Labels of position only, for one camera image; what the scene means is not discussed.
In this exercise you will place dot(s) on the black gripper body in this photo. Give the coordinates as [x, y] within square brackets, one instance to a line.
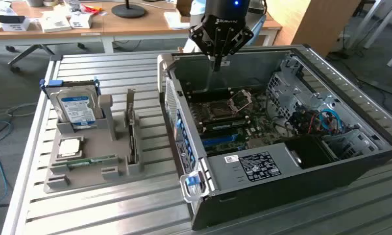
[227, 12]

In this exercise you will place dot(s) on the Nvidia graphics card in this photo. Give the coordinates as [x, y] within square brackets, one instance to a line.
[132, 137]

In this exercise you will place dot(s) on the white paper stack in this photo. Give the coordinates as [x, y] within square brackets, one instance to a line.
[176, 20]

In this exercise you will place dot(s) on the metal socket cover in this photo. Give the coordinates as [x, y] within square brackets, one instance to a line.
[240, 100]

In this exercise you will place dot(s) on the black round lamp base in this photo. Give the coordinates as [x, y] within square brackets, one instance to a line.
[128, 11]

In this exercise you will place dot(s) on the wooden cabinet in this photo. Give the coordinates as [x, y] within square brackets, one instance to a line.
[327, 24]

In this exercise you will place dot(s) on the CPU socket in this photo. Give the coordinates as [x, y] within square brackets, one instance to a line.
[220, 109]

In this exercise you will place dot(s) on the metal drive cage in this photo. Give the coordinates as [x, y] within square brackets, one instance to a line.
[291, 100]

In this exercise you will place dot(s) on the long black heatsink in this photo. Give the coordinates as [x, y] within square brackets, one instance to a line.
[222, 126]

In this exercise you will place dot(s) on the red plastic item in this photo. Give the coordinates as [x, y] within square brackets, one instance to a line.
[92, 9]

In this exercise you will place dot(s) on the green Dell motherboard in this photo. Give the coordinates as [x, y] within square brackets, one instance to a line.
[258, 127]

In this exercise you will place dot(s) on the white printed box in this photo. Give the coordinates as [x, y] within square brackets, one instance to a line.
[80, 22]

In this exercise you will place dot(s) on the blue expansion slot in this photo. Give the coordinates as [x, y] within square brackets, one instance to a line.
[215, 140]

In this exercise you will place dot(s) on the clear plastic bag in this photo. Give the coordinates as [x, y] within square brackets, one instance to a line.
[72, 5]

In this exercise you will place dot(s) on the flat white box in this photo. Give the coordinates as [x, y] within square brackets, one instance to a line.
[55, 24]

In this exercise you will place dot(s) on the tape roll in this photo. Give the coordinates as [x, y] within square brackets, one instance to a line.
[51, 3]

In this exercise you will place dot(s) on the hard disk with blue caddy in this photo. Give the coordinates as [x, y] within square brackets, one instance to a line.
[75, 107]

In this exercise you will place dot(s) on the grey power supply unit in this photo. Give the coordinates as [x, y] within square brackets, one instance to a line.
[226, 169]

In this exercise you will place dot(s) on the grey cup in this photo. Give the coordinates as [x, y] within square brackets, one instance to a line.
[36, 3]

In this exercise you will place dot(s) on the grey disk bay trays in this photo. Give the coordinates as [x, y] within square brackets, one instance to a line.
[353, 144]

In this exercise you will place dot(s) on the grey parts rack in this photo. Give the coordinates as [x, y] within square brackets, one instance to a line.
[98, 147]

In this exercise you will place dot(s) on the black and white box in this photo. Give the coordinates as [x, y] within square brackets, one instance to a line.
[15, 25]

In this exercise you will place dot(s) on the silver CPU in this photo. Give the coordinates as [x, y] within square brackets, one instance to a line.
[70, 147]

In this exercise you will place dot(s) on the green RAM stick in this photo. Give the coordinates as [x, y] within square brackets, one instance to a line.
[91, 161]

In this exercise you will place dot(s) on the white papers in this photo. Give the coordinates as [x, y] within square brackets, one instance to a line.
[0, 8]

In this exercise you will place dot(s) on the open black PC case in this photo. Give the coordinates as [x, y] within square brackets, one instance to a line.
[281, 200]

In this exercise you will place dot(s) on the wooden desk white frame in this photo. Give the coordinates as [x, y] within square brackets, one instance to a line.
[134, 27]

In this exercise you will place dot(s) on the white frame table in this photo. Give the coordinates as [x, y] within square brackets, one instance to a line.
[381, 25]

